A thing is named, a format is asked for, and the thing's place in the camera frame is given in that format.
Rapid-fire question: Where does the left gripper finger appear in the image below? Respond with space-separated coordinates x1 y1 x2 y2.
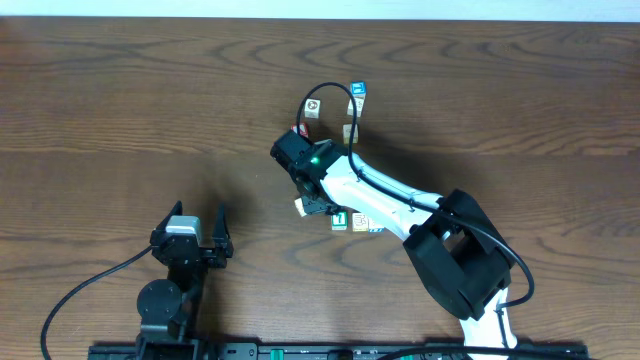
212 204 231 248
154 200 183 232

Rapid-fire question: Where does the plain front wooden block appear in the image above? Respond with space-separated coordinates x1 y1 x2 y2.
294 198 307 217

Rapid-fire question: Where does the green number 7 block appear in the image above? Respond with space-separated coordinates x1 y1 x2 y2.
331 211 349 231

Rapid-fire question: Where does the gift picture wooden block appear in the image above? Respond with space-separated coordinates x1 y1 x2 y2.
352 212 369 232

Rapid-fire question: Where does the blue sided wooden block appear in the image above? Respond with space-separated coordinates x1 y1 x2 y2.
368 218 385 233

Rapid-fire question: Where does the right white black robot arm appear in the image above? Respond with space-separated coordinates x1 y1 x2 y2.
271 137 519 349

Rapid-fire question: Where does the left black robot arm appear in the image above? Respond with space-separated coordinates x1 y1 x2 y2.
134 201 234 360

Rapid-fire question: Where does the red letter A block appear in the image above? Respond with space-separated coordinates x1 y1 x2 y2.
291 122 309 138

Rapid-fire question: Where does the yellow sided picture block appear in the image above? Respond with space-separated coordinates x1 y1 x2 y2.
342 124 359 145

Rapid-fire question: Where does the soccer ball picture block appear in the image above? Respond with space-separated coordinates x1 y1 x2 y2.
304 99 321 119

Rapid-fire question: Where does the plain block beside blue block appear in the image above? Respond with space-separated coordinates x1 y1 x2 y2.
347 97 365 118

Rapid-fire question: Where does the blue top wooden block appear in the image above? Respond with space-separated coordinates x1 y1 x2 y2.
350 81 367 99

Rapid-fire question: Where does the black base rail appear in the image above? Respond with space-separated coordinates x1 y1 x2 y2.
87 341 589 360

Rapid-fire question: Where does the left black cable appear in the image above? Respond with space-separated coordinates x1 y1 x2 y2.
39 244 157 360

